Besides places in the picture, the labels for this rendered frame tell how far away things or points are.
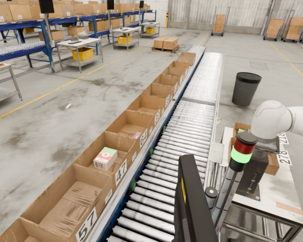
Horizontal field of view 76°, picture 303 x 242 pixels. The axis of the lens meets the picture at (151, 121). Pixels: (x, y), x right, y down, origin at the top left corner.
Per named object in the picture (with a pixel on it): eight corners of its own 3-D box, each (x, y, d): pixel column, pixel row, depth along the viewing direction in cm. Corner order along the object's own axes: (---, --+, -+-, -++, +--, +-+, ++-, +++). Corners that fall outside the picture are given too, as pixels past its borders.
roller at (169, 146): (208, 160, 181) (209, 156, 178) (156, 147, 194) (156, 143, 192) (208, 157, 185) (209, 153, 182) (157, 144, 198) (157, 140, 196)
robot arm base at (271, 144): (276, 133, 136) (278, 127, 133) (276, 151, 119) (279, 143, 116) (248, 127, 144) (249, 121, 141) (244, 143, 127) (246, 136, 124)
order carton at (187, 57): (192, 66, 376) (193, 57, 367) (177, 64, 384) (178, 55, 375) (195, 61, 408) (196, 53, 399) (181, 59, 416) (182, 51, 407)
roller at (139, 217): (196, 244, 118) (197, 240, 115) (119, 216, 132) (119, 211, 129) (197, 236, 122) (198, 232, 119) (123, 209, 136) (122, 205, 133)
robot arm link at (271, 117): (245, 127, 134) (252, 97, 123) (271, 126, 134) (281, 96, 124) (257, 140, 120) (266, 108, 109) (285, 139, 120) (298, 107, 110)
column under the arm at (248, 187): (258, 175, 160) (272, 145, 142) (259, 201, 139) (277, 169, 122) (225, 166, 168) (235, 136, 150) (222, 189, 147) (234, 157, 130)
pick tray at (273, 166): (275, 175, 161) (280, 167, 155) (227, 163, 171) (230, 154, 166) (270, 154, 183) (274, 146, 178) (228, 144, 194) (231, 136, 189)
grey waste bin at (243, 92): (230, 105, 433) (238, 78, 399) (228, 96, 475) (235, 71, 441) (254, 108, 424) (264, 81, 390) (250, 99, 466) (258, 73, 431)
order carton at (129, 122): (137, 155, 157) (137, 139, 148) (106, 147, 165) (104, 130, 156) (153, 129, 189) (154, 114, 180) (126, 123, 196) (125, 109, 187)
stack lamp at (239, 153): (249, 164, 52) (257, 148, 49) (230, 160, 54) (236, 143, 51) (248, 153, 56) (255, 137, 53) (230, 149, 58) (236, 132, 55)
